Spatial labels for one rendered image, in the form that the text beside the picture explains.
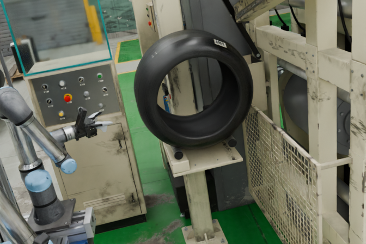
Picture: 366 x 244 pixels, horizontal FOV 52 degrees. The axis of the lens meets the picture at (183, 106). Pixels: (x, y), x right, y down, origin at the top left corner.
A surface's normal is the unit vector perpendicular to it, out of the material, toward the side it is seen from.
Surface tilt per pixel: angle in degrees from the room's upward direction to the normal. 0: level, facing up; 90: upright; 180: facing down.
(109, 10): 90
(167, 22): 90
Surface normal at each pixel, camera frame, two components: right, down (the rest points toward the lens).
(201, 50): 0.19, 0.15
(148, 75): -0.51, -0.05
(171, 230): -0.14, -0.92
